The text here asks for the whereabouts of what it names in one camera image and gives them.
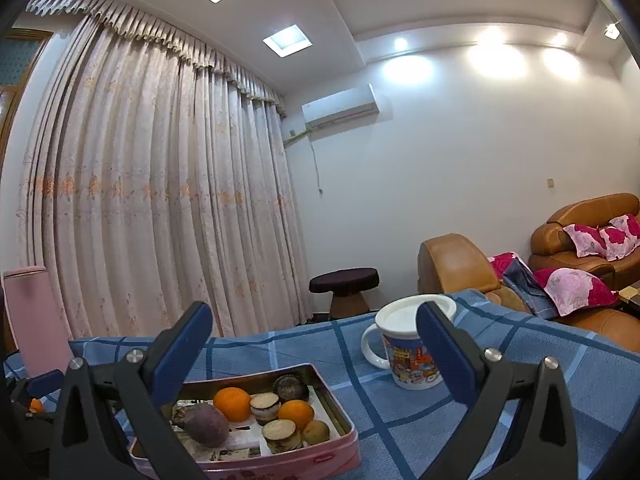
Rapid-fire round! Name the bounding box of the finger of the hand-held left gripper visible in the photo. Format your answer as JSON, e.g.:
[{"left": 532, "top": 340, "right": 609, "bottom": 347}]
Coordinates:
[
  {"left": 24, "top": 370, "right": 66, "bottom": 397},
  {"left": 12, "top": 407, "right": 56, "bottom": 438}
]

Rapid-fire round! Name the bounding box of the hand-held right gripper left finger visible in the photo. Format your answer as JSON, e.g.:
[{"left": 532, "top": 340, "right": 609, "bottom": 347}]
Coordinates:
[{"left": 49, "top": 301, "right": 214, "bottom": 480}]

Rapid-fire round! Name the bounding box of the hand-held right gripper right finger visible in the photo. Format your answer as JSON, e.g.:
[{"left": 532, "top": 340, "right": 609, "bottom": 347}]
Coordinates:
[{"left": 416, "top": 301, "right": 580, "bottom": 480}]

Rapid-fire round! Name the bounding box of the round purple fruit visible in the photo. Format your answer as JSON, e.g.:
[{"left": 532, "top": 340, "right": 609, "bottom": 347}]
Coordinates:
[{"left": 172, "top": 402, "right": 231, "bottom": 447}]

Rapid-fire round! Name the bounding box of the cut cream-topped brown fruit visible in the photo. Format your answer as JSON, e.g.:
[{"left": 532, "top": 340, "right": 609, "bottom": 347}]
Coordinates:
[
  {"left": 261, "top": 418, "right": 304, "bottom": 453},
  {"left": 249, "top": 392, "right": 282, "bottom": 427}
]

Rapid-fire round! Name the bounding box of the dark brown mangosteen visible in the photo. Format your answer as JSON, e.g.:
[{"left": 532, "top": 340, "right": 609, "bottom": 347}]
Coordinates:
[{"left": 272, "top": 375, "right": 307, "bottom": 403}]

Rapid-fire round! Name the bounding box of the tan walnut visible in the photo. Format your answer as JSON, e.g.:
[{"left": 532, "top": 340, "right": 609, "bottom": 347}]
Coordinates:
[{"left": 301, "top": 420, "right": 331, "bottom": 446}]

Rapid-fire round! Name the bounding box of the pink metal tin box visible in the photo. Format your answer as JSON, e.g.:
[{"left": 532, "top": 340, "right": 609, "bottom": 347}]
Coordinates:
[{"left": 127, "top": 362, "right": 362, "bottom": 473}]

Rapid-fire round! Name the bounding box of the white printed mug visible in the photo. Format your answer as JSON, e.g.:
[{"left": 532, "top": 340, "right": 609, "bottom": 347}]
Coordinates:
[{"left": 361, "top": 317, "right": 446, "bottom": 391}]

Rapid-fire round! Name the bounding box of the white mug lid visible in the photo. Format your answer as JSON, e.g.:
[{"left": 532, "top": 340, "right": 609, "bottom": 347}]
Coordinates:
[{"left": 375, "top": 294, "right": 457, "bottom": 336}]

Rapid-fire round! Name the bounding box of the pink chair back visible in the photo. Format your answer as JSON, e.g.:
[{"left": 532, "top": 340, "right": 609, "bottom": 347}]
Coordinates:
[{"left": 2, "top": 265, "right": 73, "bottom": 378}]

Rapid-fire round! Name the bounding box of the brown leather sofa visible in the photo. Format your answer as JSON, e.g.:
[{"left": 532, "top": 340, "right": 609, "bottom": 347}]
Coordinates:
[
  {"left": 417, "top": 233, "right": 640, "bottom": 351},
  {"left": 529, "top": 192, "right": 640, "bottom": 291}
]

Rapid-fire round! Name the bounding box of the newspaper lining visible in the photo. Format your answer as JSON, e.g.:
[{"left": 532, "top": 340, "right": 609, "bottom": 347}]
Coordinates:
[{"left": 170, "top": 385, "right": 346, "bottom": 461}]

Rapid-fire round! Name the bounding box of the blue checked cloth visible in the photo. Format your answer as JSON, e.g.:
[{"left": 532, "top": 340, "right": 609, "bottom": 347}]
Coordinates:
[{"left": 501, "top": 259, "right": 559, "bottom": 320}]

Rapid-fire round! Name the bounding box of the red floral pillow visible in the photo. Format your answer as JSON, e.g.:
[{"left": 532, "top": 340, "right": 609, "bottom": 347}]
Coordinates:
[{"left": 487, "top": 252, "right": 531, "bottom": 281}]

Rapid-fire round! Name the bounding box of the dark brown round stool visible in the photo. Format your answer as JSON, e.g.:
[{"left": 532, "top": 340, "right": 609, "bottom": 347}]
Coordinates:
[{"left": 308, "top": 267, "right": 380, "bottom": 320}]

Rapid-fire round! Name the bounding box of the pink floral pillow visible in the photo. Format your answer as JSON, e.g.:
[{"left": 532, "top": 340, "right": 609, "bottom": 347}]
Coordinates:
[
  {"left": 534, "top": 267, "right": 620, "bottom": 317},
  {"left": 600, "top": 214, "right": 640, "bottom": 261},
  {"left": 562, "top": 223, "right": 608, "bottom": 259}
]

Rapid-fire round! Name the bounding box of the floral pink curtain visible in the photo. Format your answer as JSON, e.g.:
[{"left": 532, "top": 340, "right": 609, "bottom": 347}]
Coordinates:
[{"left": 15, "top": 0, "right": 313, "bottom": 341}]

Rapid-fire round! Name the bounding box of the wooden coffee table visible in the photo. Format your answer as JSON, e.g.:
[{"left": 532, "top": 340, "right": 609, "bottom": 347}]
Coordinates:
[{"left": 619, "top": 282, "right": 640, "bottom": 312}]

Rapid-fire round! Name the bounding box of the air conditioner cable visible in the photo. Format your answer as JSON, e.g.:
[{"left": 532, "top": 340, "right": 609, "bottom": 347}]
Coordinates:
[{"left": 282, "top": 127, "right": 324, "bottom": 195}]

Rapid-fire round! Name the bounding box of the white wall air conditioner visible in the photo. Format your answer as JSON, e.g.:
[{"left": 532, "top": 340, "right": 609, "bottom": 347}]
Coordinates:
[{"left": 301, "top": 83, "right": 378, "bottom": 129}]

